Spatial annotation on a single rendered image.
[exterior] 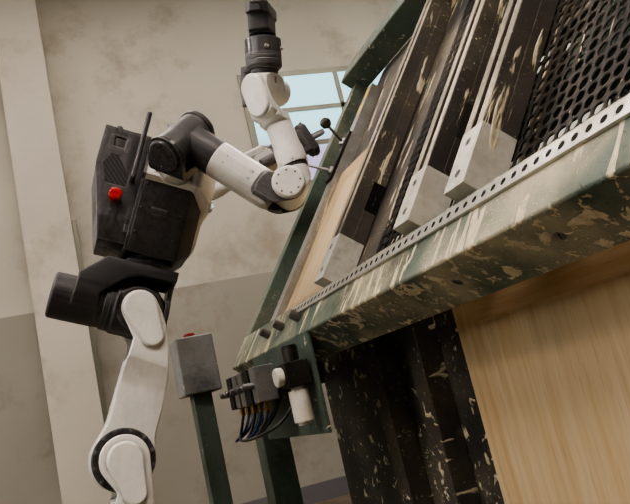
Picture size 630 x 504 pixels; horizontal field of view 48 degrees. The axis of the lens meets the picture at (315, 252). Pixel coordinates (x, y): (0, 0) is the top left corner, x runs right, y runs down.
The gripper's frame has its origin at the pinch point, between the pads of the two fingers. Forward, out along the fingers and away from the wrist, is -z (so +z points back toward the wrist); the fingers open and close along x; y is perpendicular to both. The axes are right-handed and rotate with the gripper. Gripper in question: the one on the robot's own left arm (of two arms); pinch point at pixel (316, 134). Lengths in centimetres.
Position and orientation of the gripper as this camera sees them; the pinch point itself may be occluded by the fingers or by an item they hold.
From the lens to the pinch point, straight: 247.3
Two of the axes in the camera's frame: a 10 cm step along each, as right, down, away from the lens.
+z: -7.7, 4.8, -4.3
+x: 5.5, 8.4, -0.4
